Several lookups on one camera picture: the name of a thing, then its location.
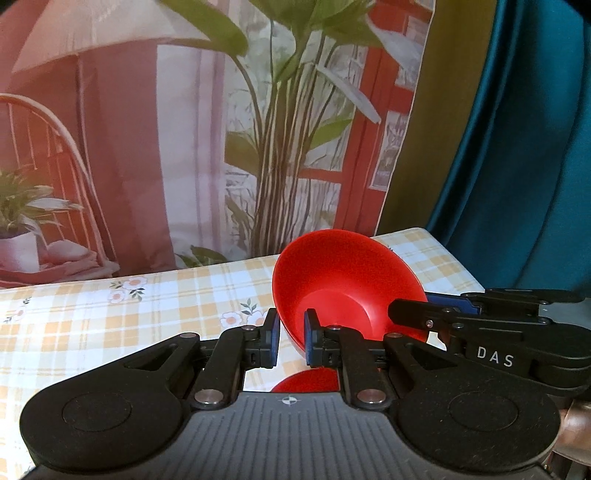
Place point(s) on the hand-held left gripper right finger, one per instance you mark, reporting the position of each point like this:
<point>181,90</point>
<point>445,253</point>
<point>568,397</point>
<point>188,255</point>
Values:
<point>310,341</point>

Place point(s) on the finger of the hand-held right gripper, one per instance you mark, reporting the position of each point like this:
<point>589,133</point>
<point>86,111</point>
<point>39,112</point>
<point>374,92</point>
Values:
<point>422,318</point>
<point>508,300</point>

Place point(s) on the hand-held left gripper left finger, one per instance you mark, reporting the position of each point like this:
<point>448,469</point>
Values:
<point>273,339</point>

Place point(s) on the red bowl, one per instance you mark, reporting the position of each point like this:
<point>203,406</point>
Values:
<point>344,277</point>
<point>307,382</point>

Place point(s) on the teal curtain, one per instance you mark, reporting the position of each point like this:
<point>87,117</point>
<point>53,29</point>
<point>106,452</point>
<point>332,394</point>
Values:
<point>521,161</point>

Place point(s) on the yellow checked tablecloth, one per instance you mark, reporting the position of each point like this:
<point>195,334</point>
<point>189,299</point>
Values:
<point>115,318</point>

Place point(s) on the printed room backdrop cloth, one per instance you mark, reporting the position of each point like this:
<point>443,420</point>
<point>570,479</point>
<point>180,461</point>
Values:
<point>161,138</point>

